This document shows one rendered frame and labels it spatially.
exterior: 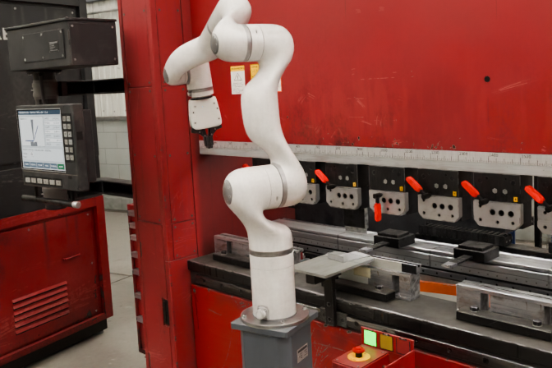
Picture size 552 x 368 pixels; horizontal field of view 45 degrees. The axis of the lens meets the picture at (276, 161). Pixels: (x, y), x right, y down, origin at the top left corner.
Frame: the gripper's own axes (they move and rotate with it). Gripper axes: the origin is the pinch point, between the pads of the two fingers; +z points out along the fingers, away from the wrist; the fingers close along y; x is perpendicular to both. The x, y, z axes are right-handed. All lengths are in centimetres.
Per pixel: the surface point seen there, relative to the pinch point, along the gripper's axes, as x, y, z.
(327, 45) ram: 3, 50, -25
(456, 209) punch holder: -48, 63, 28
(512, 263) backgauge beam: -42, 88, 55
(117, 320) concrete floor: 247, -22, 161
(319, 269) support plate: -18, 27, 48
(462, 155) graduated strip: -48, 66, 11
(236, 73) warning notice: 48, 29, -17
